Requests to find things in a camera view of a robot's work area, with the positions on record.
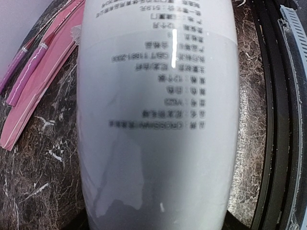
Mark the black front table rail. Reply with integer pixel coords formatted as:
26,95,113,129
250,0,298,230

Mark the pink badminton racket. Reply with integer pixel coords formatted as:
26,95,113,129
0,38,35,92
6,31,57,107

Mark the pink badminton racket rear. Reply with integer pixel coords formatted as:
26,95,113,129
0,38,35,92

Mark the white shuttlecock tube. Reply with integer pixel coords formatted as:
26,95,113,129
77,0,240,230

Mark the grey slotted cable duct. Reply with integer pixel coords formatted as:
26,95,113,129
279,5,307,230

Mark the pink badminton racket front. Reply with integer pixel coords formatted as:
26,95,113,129
6,31,57,107

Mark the pink racket cover bag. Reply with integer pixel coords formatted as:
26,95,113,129
0,0,85,151

